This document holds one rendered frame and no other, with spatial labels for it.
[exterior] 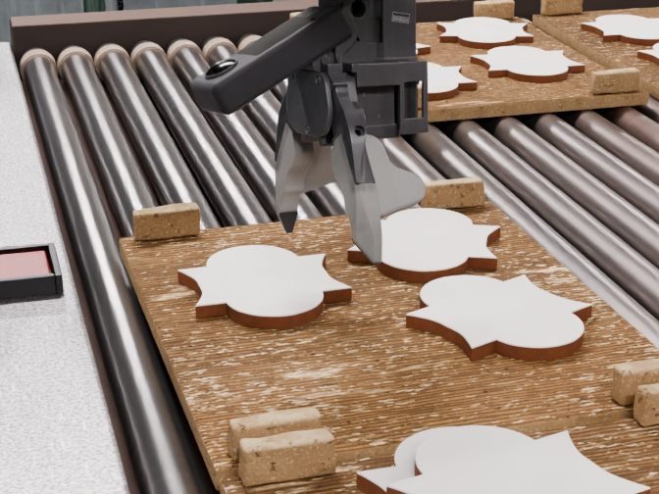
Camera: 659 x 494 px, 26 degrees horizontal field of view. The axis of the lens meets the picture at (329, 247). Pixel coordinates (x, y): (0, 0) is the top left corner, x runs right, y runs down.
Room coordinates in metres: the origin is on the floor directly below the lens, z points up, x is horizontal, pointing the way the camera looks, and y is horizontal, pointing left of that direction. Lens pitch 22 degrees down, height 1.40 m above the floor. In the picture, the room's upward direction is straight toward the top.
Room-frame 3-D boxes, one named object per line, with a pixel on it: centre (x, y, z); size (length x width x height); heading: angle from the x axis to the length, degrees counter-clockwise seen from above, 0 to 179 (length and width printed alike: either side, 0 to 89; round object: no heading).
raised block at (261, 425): (0.79, 0.03, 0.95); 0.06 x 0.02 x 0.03; 106
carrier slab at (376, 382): (1.02, -0.04, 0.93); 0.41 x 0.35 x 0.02; 16
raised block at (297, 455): (0.77, 0.03, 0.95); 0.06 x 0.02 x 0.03; 106
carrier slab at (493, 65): (1.78, -0.16, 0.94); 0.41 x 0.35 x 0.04; 15
